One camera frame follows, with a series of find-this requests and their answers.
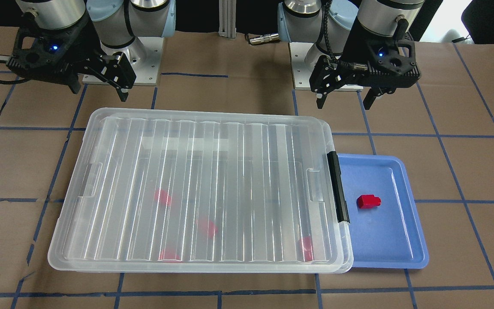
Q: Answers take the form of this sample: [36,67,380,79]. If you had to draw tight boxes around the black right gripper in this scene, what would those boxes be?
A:
[6,12,136,102]

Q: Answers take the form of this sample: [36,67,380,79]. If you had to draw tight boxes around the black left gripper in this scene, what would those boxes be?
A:
[309,26,422,111]

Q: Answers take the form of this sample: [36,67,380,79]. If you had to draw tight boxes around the clear ribbed box lid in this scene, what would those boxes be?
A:
[48,107,344,273]

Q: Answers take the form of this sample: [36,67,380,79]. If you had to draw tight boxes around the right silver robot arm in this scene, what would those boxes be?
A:
[5,0,176,102]

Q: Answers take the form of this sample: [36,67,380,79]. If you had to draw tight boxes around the clear plastic storage box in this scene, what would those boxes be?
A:
[48,107,354,274]

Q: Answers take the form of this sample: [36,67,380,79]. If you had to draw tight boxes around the red block box centre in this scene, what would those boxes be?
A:
[196,217,218,239]

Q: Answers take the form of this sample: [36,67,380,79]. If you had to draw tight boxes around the red block on tray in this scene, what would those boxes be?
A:
[356,195,382,209]

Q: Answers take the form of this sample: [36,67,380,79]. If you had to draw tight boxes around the blue plastic tray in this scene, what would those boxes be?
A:
[338,153,429,269]

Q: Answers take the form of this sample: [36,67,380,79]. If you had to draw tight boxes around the red block near latch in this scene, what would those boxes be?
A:
[298,236,314,262]

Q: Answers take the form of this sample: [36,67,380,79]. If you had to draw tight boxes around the red block front edge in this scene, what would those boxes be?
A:
[158,248,183,263]

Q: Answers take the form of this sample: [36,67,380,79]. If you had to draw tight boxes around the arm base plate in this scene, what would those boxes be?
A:
[82,36,164,86]
[288,42,364,91]

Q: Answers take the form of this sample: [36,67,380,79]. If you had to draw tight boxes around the black box latch handle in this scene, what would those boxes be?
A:
[327,151,350,223]

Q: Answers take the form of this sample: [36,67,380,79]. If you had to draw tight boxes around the aluminium frame post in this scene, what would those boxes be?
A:
[218,0,237,40]

